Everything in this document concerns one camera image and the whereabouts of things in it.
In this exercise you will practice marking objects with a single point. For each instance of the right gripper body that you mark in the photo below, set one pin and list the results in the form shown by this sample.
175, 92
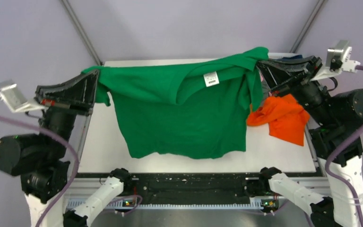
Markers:
300, 79

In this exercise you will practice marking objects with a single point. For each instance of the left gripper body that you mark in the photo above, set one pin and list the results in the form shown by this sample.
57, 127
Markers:
84, 108

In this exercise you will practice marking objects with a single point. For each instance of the orange t shirt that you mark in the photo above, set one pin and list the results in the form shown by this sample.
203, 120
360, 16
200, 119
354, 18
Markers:
285, 117

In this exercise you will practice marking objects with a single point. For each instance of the green t shirt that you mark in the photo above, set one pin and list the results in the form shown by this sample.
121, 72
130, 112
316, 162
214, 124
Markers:
197, 110

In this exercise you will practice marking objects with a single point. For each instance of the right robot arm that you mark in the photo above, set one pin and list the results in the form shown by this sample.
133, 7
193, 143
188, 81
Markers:
336, 141

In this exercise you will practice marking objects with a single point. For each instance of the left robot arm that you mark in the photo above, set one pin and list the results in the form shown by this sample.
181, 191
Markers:
37, 158

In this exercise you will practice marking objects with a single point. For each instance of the navy blue t shirt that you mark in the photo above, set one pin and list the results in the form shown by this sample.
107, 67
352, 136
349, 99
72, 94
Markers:
290, 58

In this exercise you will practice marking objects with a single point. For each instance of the white plastic laundry basket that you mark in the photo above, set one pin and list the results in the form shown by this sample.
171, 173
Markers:
276, 55

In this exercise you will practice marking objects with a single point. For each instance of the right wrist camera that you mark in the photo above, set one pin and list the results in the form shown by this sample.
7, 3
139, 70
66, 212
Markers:
338, 60

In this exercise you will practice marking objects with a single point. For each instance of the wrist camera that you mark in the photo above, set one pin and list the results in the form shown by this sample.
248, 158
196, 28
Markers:
338, 60
15, 100

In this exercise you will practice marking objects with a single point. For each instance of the aluminium frame rail left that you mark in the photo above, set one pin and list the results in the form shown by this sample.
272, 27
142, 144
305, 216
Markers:
81, 31

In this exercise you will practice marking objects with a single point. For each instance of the aluminium frame rail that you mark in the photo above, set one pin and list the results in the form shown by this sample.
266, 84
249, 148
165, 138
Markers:
310, 21
81, 31

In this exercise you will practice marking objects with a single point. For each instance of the aluminium frame rail right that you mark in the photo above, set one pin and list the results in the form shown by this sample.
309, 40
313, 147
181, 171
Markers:
310, 21

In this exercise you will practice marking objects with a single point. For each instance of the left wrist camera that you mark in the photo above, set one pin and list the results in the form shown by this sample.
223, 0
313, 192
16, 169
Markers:
15, 100

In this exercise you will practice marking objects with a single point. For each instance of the white cable duct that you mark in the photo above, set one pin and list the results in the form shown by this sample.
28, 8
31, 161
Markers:
121, 205

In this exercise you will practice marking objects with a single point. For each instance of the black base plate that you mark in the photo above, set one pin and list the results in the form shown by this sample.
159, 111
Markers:
196, 189

